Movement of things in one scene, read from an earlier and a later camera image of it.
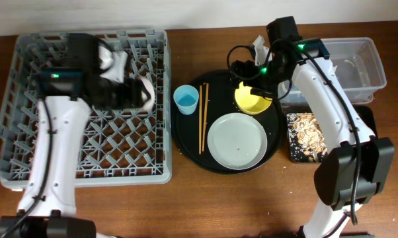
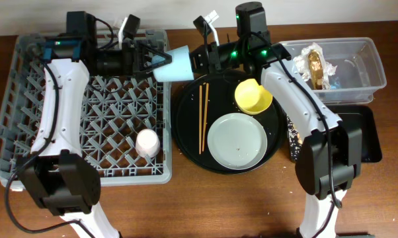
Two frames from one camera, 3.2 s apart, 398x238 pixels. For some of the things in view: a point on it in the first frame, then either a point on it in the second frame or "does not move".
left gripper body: x=115 y=94 -> x=129 y=56
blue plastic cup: x=186 y=97 -> x=180 y=69
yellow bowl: x=248 y=103 does not move
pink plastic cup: x=150 y=89 -> x=147 y=144
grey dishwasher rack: x=119 y=147 does not move
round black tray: x=216 y=98 does not move
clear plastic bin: x=358 y=63 does not move
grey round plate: x=237 y=141 does not move
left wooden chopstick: x=200 y=103 does not move
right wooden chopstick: x=206 y=102 does not move
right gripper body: x=265 y=78 -> x=213 y=50
